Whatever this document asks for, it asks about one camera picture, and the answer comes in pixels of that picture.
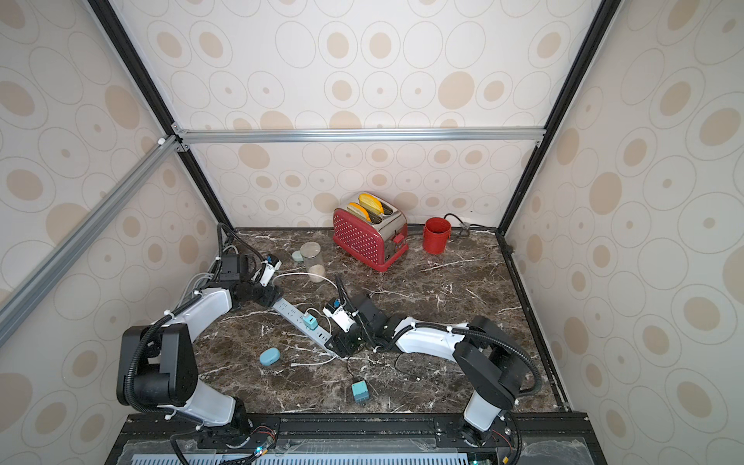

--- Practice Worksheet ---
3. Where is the teal charger with black cable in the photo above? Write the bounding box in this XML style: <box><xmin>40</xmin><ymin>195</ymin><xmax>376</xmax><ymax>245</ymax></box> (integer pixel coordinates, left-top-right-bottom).
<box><xmin>346</xmin><ymin>353</ymin><xmax>420</xmax><ymax>404</ymax></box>

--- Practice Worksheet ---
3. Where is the teal charger with white cable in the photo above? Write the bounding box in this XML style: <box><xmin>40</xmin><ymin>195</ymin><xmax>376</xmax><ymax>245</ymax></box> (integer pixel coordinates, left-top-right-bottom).
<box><xmin>291</xmin><ymin>306</ymin><xmax>338</xmax><ymax>362</ymax></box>

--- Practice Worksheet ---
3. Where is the white power strip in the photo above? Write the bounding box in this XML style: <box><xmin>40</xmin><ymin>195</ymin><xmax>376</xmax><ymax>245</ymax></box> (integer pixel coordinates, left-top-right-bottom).
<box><xmin>272</xmin><ymin>298</ymin><xmax>336</xmax><ymax>356</ymax></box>

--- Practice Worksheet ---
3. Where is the blue earbud case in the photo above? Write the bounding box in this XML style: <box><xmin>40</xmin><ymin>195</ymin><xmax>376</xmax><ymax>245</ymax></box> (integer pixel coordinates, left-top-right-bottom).
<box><xmin>259</xmin><ymin>348</ymin><xmax>281</xmax><ymax>366</ymax></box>

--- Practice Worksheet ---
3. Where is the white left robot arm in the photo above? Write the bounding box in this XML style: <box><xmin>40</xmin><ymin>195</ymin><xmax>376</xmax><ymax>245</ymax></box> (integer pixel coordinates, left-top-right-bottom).
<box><xmin>116</xmin><ymin>252</ymin><xmax>283</xmax><ymax>432</ymax></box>

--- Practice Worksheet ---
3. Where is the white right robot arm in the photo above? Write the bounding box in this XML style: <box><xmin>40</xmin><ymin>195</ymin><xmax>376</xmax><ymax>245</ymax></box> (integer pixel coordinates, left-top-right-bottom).
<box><xmin>323</xmin><ymin>294</ymin><xmax>543</xmax><ymax>432</ymax></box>

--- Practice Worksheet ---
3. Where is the clear jar with rice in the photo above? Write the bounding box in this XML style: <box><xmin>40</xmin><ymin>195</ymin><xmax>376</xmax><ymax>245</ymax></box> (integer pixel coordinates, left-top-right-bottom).
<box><xmin>300</xmin><ymin>241</ymin><xmax>326</xmax><ymax>283</ymax></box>

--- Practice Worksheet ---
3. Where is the red polka dot toaster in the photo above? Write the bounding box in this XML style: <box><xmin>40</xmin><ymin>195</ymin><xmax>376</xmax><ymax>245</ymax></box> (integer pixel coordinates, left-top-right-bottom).
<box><xmin>332</xmin><ymin>192</ymin><xmax>409</xmax><ymax>272</ymax></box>

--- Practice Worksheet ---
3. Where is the red plastic cup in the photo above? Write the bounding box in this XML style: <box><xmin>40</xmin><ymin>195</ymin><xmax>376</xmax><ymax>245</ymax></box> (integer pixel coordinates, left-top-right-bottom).
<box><xmin>422</xmin><ymin>217</ymin><xmax>451</xmax><ymax>255</ymax></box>

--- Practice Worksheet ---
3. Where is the yellow toast slice front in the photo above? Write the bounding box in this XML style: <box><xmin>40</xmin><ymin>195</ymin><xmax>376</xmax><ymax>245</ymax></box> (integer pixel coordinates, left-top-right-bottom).
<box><xmin>346</xmin><ymin>203</ymin><xmax>372</xmax><ymax>223</ymax></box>

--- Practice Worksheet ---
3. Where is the yellow toast slice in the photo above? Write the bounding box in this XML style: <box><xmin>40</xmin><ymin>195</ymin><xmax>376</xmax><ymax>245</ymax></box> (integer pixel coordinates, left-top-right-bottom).
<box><xmin>358</xmin><ymin>193</ymin><xmax>385</xmax><ymax>215</ymax></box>
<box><xmin>346</xmin><ymin>203</ymin><xmax>372</xmax><ymax>223</ymax></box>

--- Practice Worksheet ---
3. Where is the yellow toast slice back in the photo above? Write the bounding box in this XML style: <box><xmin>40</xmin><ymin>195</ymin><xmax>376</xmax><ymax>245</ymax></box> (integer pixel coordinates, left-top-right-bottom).
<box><xmin>358</xmin><ymin>193</ymin><xmax>385</xmax><ymax>215</ymax></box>

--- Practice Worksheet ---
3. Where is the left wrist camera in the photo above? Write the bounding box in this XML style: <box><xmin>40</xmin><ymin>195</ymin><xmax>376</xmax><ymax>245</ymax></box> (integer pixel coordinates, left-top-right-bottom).
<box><xmin>255</xmin><ymin>254</ymin><xmax>282</xmax><ymax>287</ymax></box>

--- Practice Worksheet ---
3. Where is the grey power strip cord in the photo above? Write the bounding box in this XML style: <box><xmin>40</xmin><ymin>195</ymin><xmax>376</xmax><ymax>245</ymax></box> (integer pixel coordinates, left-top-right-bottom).
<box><xmin>159</xmin><ymin>243</ymin><xmax>239</xmax><ymax>327</ymax></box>

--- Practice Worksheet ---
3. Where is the toaster black power cord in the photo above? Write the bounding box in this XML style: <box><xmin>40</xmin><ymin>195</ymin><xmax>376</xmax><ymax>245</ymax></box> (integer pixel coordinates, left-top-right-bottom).
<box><xmin>444</xmin><ymin>212</ymin><xmax>495</xmax><ymax>239</ymax></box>

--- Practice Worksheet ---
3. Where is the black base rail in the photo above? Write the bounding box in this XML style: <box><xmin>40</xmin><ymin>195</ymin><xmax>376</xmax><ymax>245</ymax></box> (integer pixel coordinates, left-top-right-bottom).
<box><xmin>106</xmin><ymin>413</ymin><xmax>606</xmax><ymax>464</ymax></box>

